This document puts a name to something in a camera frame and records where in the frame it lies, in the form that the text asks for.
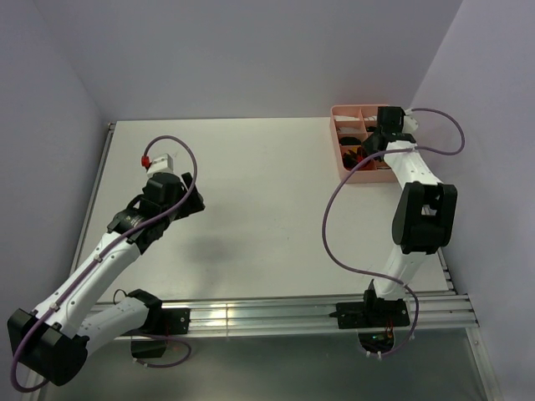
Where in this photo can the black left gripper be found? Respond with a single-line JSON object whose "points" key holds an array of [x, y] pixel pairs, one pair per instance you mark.
{"points": [[194, 204]]}

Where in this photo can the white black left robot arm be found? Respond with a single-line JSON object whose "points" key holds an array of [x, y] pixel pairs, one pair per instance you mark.
{"points": [[56, 337]]}

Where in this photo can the black orange argyle sock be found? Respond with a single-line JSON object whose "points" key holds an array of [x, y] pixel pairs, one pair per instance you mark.
{"points": [[352, 155]]}

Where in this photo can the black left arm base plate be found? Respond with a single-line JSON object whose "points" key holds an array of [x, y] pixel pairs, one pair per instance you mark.
{"points": [[165, 322]]}

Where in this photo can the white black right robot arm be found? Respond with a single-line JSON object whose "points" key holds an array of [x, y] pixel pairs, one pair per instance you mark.
{"points": [[424, 216]]}

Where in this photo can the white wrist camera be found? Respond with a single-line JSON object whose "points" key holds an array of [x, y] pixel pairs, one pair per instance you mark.
{"points": [[161, 164], [410, 121]]}

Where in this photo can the white rolled sock in tray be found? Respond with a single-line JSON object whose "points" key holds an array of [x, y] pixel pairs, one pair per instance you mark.
{"points": [[345, 119]]}

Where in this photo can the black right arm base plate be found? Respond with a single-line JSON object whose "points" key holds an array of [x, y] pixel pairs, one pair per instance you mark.
{"points": [[375, 314]]}

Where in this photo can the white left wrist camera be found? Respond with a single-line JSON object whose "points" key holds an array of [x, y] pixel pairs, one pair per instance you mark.
{"points": [[161, 164]]}

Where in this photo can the black rolled sock in tray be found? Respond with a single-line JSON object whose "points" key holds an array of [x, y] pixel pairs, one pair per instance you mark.
{"points": [[349, 141]]}

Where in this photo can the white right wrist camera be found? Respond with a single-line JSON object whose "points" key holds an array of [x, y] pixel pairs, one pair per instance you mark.
{"points": [[410, 121]]}

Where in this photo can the pink compartment organizer tray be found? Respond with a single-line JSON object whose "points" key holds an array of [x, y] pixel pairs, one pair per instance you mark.
{"points": [[350, 126]]}

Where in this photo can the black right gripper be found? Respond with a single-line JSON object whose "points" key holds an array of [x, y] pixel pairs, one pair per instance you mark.
{"points": [[367, 144]]}

